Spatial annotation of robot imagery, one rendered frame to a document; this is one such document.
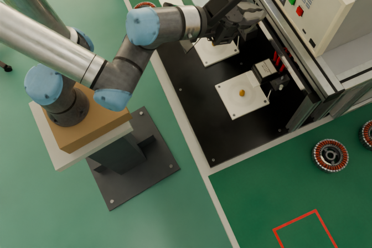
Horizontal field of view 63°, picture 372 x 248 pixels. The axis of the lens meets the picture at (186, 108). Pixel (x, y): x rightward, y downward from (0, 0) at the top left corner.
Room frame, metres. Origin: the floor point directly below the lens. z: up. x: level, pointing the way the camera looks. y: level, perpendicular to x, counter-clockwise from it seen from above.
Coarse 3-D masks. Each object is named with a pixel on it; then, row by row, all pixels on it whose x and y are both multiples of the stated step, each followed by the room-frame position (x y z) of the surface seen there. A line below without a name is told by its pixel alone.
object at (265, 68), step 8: (256, 64) 0.46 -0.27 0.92; (264, 64) 0.45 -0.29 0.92; (272, 64) 0.45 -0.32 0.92; (280, 64) 0.45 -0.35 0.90; (248, 72) 0.46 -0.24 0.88; (256, 72) 0.44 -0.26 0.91; (264, 72) 0.43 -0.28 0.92; (272, 72) 0.42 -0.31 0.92; (280, 72) 0.42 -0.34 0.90; (288, 72) 0.42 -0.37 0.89; (256, 80) 0.42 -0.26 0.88; (264, 80) 0.40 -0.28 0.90
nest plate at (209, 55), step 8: (200, 40) 0.70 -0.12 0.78; (232, 40) 0.66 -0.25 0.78; (200, 48) 0.66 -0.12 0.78; (208, 48) 0.65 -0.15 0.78; (216, 48) 0.64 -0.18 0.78; (224, 48) 0.63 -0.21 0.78; (232, 48) 0.62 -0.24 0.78; (200, 56) 0.62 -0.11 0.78; (208, 56) 0.61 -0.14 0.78; (216, 56) 0.61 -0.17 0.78; (224, 56) 0.60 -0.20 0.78; (208, 64) 0.58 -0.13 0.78
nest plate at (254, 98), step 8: (232, 80) 0.49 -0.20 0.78; (240, 80) 0.48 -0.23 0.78; (248, 80) 0.47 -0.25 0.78; (216, 88) 0.47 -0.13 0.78; (224, 88) 0.47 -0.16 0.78; (232, 88) 0.46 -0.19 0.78; (240, 88) 0.45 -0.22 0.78; (248, 88) 0.44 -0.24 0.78; (256, 88) 0.43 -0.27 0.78; (224, 96) 0.43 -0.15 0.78; (232, 96) 0.42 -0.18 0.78; (240, 96) 0.42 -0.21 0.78; (248, 96) 0.41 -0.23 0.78; (256, 96) 0.40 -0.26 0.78; (264, 96) 0.39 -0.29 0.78; (224, 104) 0.40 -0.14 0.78; (232, 104) 0.39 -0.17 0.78; (240, 104) 0.39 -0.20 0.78; (248, 104) 0.38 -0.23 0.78; (256, 104) 0.37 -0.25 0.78; (264, 104) 0.36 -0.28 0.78; (232, 112) 0.36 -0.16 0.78; (240, 112) 0.36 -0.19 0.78; (248, 112) 0.35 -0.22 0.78
